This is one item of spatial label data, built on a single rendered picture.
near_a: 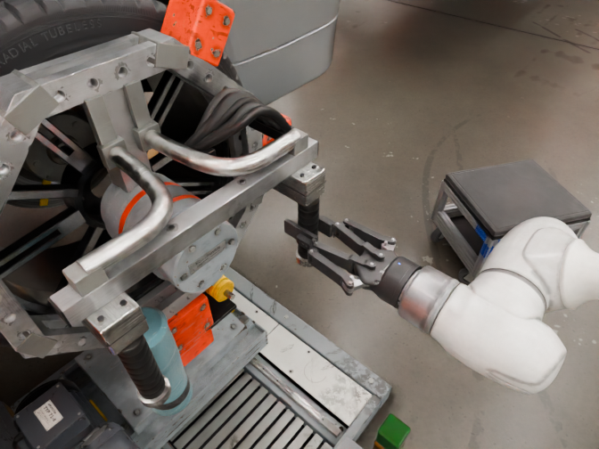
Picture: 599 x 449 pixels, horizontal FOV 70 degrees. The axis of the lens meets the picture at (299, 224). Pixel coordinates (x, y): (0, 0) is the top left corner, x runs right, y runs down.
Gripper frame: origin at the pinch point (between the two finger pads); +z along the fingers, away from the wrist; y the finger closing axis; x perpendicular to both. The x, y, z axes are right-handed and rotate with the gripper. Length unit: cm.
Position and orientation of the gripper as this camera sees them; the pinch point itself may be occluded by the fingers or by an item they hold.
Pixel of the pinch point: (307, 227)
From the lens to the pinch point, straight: 74.6
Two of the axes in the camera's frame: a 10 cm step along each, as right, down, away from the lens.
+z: -7.6, -4.5, 4.7
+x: 0.0, -7.2, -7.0
